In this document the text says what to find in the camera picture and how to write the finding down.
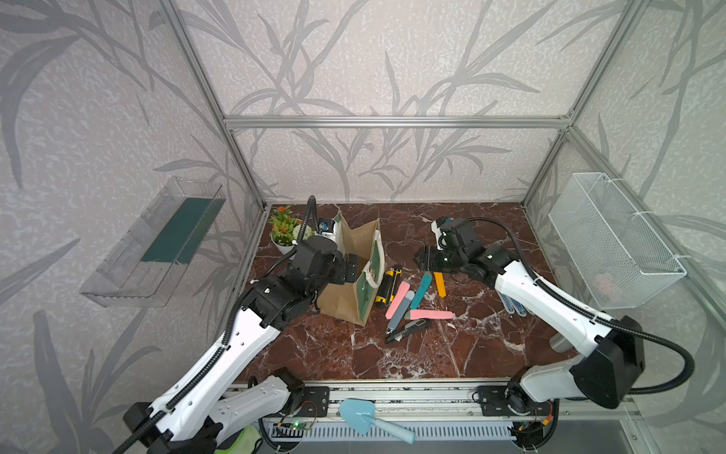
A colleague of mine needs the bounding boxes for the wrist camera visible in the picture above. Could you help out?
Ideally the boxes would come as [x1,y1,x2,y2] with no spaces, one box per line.
[431,221,445,250]
[316,218,337,238]

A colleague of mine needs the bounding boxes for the blue dotted work glove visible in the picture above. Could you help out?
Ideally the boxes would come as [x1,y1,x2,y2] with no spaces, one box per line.
[499,293,527,317]

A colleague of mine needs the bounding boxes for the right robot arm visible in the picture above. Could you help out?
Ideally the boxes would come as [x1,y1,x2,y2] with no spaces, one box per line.
[414,218,696,415]

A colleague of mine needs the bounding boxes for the pink utility knife lying crosswise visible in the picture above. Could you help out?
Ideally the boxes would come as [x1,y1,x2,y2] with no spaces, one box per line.
[406,309,456,321]

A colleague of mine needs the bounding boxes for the light blue garden trowel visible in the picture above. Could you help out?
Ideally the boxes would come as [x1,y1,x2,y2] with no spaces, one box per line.
[338,398,416,445]

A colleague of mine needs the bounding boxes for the clear plastic wall bin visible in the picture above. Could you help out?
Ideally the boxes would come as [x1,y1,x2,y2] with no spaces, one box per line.
[79,177,226,308]

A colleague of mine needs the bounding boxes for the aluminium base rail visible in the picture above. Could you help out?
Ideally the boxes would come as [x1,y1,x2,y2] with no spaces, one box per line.
[226,378,642,424]

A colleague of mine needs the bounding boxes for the grey-blue utility knife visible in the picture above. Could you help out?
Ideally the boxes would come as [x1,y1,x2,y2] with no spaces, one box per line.
[387,291,415,334]

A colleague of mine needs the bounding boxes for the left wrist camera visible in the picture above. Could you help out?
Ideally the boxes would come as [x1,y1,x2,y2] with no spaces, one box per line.
[316,218,337,238]

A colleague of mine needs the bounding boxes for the black green rubber glove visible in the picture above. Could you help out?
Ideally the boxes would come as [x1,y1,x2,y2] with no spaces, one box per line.
[187,422,261,453]

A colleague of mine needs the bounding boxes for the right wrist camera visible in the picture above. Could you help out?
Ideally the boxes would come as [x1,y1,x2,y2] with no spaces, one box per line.
[431,221,445,250]

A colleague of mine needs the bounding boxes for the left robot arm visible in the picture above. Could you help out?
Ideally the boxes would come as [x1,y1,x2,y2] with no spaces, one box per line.
[115,236,360,453]

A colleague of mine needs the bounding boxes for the potted artificial flowers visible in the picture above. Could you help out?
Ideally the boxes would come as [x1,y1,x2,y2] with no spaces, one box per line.
[268,205,317,255]

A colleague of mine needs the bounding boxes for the pink utility knife grey tip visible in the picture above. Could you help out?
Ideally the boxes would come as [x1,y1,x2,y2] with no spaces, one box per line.
[385,280,410,320]

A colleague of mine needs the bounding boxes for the teal utility knife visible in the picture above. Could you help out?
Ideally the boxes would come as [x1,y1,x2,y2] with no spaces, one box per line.
[410,272,433,310]

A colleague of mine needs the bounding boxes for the green Christmas jute pouch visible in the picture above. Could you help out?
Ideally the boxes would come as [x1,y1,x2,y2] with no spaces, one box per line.
[318,211,386,327]

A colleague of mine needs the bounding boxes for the yellow black utility knife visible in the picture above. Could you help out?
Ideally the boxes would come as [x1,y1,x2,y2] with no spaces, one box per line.
[374,265,403,308]

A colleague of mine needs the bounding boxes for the orange utility knife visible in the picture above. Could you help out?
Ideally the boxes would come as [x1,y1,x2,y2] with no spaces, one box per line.
[433,272,447,298]

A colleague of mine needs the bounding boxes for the white wire mesh basket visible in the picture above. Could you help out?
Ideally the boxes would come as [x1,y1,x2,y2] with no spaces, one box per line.
[549,172,687,309]

